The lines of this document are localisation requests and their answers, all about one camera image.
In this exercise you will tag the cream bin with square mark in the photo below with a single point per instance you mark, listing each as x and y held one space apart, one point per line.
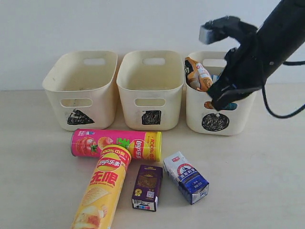
150 85

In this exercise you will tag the cream bin with triangle mark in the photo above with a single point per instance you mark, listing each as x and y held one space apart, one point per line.
81 88

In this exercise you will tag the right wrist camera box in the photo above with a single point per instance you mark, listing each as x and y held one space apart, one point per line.
219 29

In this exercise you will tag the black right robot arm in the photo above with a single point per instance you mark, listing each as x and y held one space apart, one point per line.
282 33

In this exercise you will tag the blue instant noodle packet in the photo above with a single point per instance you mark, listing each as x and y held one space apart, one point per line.
230 106

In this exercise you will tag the yellow Lays chips can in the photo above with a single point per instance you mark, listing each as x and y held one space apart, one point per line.
99 203

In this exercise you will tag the orange instant noodle packet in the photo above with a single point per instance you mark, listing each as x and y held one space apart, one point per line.
198 81

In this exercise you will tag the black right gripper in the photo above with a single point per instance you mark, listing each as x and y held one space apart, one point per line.
247 70

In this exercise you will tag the cream bin with circle mark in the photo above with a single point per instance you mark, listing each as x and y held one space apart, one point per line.
207 121

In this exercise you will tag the purple milk carton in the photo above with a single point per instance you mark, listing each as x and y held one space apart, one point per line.
147 188

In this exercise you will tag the white blue milk carton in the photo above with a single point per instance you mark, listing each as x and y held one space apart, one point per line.
188 179

